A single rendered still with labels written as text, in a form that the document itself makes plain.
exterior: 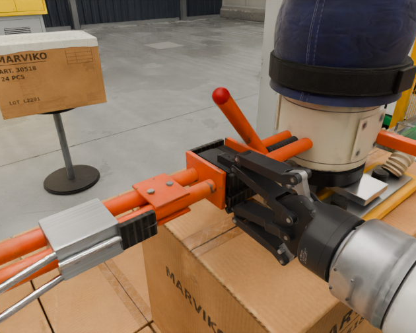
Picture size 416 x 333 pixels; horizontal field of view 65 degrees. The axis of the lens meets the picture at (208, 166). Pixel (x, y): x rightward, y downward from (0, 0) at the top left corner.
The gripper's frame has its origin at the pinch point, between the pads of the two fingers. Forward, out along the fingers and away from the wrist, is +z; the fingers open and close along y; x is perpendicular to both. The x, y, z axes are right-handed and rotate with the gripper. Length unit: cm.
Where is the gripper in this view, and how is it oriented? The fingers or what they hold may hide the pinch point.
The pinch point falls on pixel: (219, 174)
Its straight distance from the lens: 47.1
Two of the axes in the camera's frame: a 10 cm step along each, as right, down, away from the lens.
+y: 0.1, 8.7, 4.9
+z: -6.3, -3.8, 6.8
